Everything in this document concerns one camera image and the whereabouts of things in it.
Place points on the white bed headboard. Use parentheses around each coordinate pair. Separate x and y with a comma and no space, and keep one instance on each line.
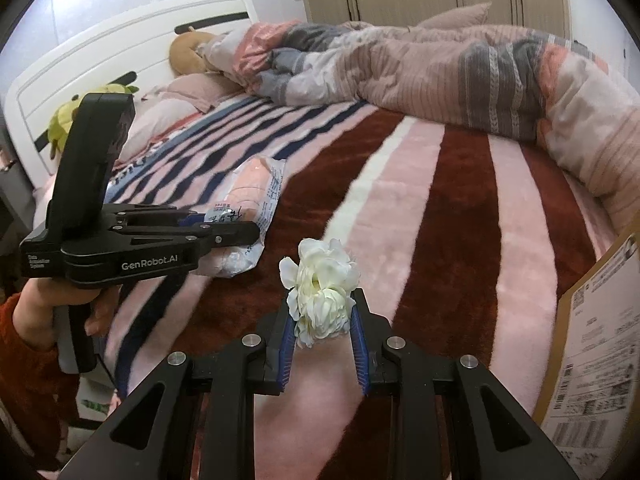
(100,35)

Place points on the person's left hand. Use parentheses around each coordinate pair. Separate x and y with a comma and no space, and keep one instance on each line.
(35,305)

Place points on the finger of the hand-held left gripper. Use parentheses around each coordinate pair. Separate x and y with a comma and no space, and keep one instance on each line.
(215,236)
(165,215)

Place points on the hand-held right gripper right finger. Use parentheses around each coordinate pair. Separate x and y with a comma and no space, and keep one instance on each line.
(359,350)

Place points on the pink pillow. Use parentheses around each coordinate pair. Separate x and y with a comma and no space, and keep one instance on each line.
(150,125)
(195,91)
(457,16)

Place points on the pink grey striped quilt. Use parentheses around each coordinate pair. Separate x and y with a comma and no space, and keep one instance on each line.
(425,75)

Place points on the person's left forearm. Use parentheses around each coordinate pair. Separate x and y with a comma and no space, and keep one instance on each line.
(30,395)

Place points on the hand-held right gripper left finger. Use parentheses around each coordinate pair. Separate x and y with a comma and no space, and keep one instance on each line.
(287,355)

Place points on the cardboard box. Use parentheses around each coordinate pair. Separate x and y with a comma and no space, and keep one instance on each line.
(595,370)

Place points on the brown plush cushion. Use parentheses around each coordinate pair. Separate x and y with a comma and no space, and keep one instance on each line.
(186,52)

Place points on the white fabric flower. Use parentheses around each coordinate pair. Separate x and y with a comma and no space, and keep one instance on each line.
(322,292)

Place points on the packaged pink towel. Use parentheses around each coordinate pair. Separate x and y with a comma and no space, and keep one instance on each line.
(252,190)

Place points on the green avocado plush toy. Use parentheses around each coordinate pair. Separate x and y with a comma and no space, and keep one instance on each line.
(62,120)

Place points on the striped plush blanket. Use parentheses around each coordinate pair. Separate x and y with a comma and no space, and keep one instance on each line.
(425,200)

